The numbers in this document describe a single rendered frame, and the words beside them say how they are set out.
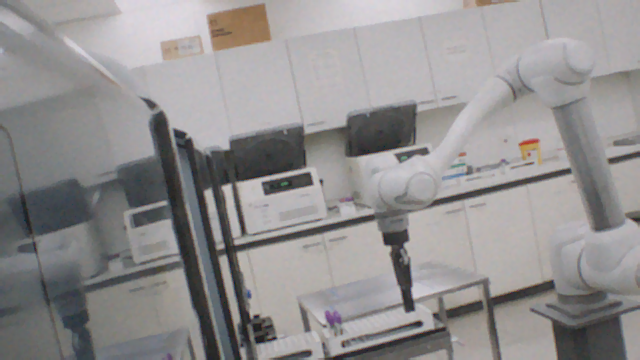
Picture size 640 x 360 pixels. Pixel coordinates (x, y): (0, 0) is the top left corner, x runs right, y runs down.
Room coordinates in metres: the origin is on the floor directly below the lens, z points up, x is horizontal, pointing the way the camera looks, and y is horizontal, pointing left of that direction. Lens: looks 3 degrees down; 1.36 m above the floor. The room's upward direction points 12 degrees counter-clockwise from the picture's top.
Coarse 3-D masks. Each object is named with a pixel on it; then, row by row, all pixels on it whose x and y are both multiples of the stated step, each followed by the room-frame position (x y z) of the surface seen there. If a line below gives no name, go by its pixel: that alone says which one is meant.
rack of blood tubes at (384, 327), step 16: (368, 320) 1.60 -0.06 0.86; (384, 320) 1.57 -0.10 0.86; (400, 320) 1.53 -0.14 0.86; (416, 320) 1.54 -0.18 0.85; (432, 320) 1.55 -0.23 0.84; (336, 336) 1.51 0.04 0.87; (352, 336) 1.51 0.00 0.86; (368, 336) 1.57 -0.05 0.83; (384, 336) 1.60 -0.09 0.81; (400, 336) 1.53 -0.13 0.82; (336, 352) 1.50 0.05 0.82
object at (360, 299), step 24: (432, 264) 2.29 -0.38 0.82; (336, 288) 2.24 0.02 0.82; (360, 288) 2.16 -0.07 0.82; (384, 288) 2.08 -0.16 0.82; (432, 288) 1.94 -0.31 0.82; (456, 288) 1.91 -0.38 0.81; (480, 288) 1.95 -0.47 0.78; (312, 312) 1.96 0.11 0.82; (360, 312) 1.84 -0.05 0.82; (384, 312) 1.85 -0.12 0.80
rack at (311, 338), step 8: (296, 336) 1.59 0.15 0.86; (304, 336) 1.57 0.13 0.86; (312, 336) 1.56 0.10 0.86; (264, 344) 1.57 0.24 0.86; (272, 344) 1.56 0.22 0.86; (280, 344) 1.54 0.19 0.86; (288, 344) 1.53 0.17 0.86; (296, 344) 1.51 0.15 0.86; (304, 344) 1.50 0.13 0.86; (312, 344) 1.50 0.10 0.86; (320, 344) 1.50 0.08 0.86; (264, 352) 1.50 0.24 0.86; (272, 352) 1.49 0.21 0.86; (280, 352) 1.48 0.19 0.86; (288, 352) 1.49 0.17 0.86; (296, 352) 1.59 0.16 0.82; (304, 352) 1.59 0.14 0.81; (312, 352) 1.50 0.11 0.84; (320, 352) 1.50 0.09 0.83
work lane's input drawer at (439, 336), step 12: (408, 336) 1.53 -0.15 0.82; (420, 336) 1.53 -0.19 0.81; (432, 336) 1.53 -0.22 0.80; (444, 336) 1.53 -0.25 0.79; (324, 348) 1.57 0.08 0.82; (372, 348) 1.51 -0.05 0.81; (384, 348) 1.51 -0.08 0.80; (396, 348) 1.51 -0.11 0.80; (408, 348) 1.52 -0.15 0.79; (420, 348) 1.52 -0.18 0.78; (432, 348) 1.53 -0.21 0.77; (444, 348) 1.53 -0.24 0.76
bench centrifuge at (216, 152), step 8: (216, 152) 3.94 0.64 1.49; (216, 160) 4.02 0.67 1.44; (224, 160) 4.05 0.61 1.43; (224, 168) 4.07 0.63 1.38; (224, 176) 4.23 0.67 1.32; (224, 192) 3.83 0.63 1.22; (232, 192) 3.98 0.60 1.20; (232, 200) 3.83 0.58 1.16; (232, 208) 3.79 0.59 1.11; (232, 216) 3.79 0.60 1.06; (232, 224) 3.78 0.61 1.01; (240, 224) 4.23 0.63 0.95; (232, 232) 3.78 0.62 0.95; (240, 232) 3.84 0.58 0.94
